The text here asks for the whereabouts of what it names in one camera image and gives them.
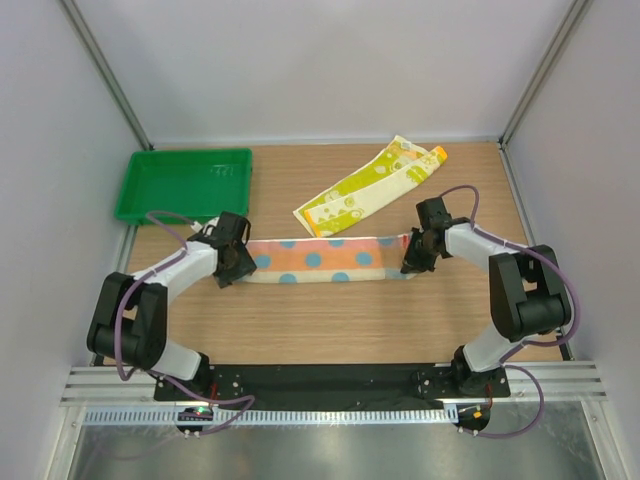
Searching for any polka dot striped towel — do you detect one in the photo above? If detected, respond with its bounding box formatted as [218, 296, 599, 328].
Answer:
[242, 234, 414, 284]

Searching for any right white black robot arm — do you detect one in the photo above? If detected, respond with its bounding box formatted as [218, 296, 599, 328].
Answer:
[401, 197, 577, 396]

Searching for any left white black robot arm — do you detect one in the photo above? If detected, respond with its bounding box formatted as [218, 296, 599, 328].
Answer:
[87, 211, 257, 401]

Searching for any green plastic tray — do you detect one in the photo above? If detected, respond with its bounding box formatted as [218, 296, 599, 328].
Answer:
[114, 148, 253, 226]

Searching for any green yellow patterned towel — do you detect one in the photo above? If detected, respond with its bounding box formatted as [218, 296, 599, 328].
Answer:
[293, 135, 448, 238]

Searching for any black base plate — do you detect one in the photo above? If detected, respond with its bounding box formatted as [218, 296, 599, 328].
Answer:
[179, 363, 510, 401]

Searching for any slotted cable duct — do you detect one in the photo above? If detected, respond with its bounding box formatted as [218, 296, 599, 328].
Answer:
[83, 405, 458, 427]

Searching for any aluminium front rail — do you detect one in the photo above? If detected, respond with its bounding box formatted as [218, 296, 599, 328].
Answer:
[60, 361, 607, 407]

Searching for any right aluminium frame post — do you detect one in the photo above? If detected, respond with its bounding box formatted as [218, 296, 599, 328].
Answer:
[498, 0, 593, 150]

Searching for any aluminium frame post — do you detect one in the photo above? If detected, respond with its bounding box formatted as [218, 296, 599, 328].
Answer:
[498, 0, 593, 150]
[58, 0, 154, 151]

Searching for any left aluminium frame post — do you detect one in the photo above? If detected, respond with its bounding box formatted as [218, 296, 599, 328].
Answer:
[58, 0, 154, 151]

